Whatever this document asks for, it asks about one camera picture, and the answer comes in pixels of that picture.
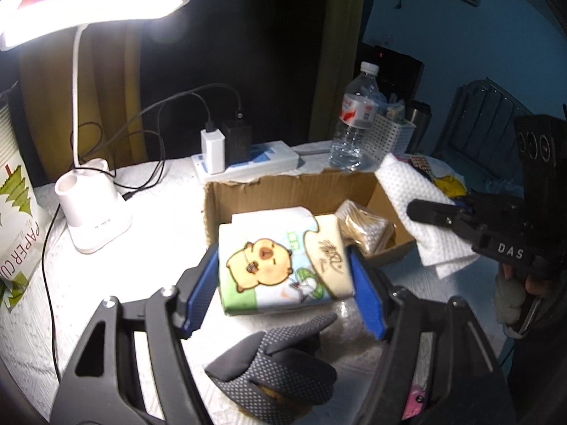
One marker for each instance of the white textured cloth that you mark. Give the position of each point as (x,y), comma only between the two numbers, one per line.
(412,186)

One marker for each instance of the person's right hand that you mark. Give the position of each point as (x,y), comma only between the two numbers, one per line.
(509,296)

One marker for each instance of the cotton swab pack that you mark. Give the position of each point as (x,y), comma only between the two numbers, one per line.
(365,225)

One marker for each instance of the cartoon printed tissue pack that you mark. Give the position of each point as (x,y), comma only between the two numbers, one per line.
(265,270)

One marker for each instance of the white power strip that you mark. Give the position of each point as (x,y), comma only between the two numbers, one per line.
(265,159)

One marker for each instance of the paper cup package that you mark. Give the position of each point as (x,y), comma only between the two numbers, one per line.
(20,212)

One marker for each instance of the blue slatted chair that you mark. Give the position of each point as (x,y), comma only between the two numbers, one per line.
(480,128)

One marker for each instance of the cardboard box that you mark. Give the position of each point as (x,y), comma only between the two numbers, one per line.
(283,192)

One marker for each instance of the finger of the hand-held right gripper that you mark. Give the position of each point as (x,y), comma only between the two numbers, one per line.
(432,212)

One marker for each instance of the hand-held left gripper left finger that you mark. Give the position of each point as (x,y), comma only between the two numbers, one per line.
(201,293)

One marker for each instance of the clear water bottle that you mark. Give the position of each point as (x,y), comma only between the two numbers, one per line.
(352,137)

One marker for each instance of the black power adapter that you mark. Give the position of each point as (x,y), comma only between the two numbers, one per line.
(237,139)

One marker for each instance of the yellow curtain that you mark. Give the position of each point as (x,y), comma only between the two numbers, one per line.
(106,75)
(334,53)

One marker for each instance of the clear plastic bag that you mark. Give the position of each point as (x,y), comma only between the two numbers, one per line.
(354,341)

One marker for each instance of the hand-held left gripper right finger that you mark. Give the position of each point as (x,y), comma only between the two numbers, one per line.
(368,302)

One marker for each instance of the steel thermos bottle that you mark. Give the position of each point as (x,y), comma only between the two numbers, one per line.
(420,124)

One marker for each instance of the white desk lamp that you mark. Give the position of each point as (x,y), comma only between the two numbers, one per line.
(95,225)

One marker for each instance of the grey dotted glove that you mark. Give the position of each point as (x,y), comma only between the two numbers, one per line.
(274,363)

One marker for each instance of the checkered small packet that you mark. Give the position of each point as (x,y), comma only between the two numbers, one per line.
(421,164)

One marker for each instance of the white charger plug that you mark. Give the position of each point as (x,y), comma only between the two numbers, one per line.
(213,150)

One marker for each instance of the black appliance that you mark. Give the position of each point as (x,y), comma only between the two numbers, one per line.
(398,71)

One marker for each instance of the yellow cloth item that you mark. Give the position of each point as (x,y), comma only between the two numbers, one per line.
(449,185)

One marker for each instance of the white plastic basket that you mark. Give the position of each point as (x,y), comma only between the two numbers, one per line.
(392,139)

